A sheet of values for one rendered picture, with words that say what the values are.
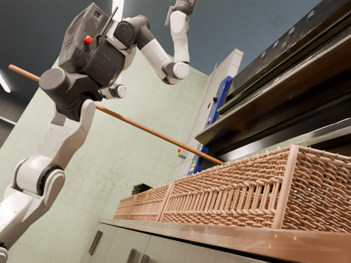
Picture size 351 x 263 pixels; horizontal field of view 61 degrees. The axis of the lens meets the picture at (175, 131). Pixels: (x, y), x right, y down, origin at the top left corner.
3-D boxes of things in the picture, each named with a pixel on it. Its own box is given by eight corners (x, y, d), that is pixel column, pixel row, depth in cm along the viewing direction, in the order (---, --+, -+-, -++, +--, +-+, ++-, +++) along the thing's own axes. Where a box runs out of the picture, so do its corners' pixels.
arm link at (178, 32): (182, 9, 138) (184, 37, 137) (187, 17, 147) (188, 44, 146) (169, 11, 140) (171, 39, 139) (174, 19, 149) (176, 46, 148)
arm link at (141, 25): (146, 43, 129) (126, 16, 127) (133, 54, 134) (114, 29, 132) (158, 37, 138) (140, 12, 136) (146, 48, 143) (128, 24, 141)
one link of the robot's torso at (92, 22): (66, 49, 119) (105, -12, 132) (39, 68, 145) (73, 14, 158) (123, 92, 136) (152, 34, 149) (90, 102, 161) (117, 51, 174)
